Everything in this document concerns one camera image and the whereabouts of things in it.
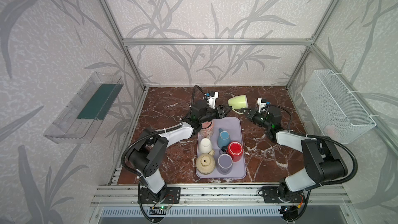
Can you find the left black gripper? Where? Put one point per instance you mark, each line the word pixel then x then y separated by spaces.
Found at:
pixel 220 111

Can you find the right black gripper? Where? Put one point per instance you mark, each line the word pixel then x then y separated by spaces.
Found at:
pixel 250 113

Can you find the light green mug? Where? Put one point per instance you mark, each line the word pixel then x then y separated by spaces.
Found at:
pixel 237 103

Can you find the blue mug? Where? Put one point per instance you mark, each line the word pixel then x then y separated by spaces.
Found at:
pixel 223 138

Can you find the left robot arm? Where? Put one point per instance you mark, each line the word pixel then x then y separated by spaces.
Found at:
pixel 144 156

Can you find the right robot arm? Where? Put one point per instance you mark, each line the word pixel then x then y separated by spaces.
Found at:
pixel 326 162

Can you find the pink patterned mug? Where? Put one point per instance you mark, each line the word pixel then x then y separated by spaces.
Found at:
pixel 207 129

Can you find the red mug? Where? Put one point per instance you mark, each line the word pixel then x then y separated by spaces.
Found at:
pixel 234 150

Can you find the white mug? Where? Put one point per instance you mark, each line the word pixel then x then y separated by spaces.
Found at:
pixel 205 146

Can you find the lavender mug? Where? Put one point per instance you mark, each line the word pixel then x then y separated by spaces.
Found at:
pixel 224 163

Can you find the beige stoneware mug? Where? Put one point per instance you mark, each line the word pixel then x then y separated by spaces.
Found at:
pixel 205 163

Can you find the lavender plastic tray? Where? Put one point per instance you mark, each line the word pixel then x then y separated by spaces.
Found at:
pixel 232 125

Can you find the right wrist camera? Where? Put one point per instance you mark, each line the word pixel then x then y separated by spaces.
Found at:
pixel 263 105

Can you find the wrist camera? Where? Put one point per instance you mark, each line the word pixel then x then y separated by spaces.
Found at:
pixel 263 105
pixel 211 99

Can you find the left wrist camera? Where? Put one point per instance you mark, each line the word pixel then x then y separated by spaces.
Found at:
pixel 211 99

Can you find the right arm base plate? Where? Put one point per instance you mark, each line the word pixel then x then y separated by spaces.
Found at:
pixel 270 195

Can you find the white wire mesh basket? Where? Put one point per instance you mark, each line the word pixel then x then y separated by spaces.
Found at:
pixel 337 112

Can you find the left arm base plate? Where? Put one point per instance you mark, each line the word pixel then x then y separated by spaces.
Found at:
pixel 168 195

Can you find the aluminium cage frame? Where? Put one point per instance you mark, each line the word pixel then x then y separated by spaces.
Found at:
pixel 383 131

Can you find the aluminium front rail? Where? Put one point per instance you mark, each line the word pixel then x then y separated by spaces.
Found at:
pixel 215 194

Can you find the clear plastic wall bin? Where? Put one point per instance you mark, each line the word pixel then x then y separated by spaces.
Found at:
pixel 83 116

